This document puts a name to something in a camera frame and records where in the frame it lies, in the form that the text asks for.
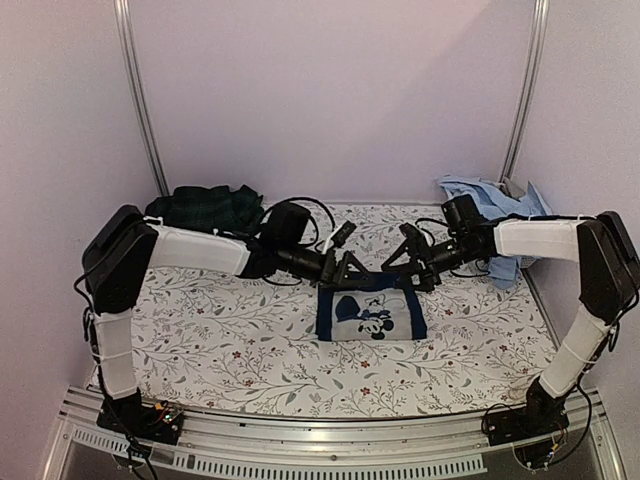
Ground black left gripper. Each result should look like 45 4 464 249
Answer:
278 241 375 292

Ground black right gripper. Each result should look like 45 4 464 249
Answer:
381 233 480 292

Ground navy blue t-shirt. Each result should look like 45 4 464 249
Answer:
315 273 427 342

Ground white plastic laundry basket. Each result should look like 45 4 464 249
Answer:
517 182 539 269

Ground light blue shirt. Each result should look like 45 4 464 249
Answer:
437 175 552 290

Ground right robot arm white sleeves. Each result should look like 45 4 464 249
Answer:
429 195 640 416

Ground robot arm white sleeves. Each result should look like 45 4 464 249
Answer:
72 197 331 409
429 195 640 416

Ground dark green plaid garment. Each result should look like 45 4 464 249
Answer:
144 185 264 234

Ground floral patterned table cloth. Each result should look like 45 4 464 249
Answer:
89 201 564 419

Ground left robot arm white sleeves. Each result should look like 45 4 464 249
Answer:
72 197 331 409

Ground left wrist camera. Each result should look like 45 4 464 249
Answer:
320 221 356 254

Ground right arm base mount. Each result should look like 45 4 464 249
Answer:
481 379 569 470

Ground right aluminium frame post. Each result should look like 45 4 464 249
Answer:
500 0 550 182

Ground aluminium frame post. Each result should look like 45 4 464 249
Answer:
500 0 550 182
113 0 169 196

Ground aluminium front rail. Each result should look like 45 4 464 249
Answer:
40 387 627 479

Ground left aluminium frame post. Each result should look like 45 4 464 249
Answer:
113 0 169 196

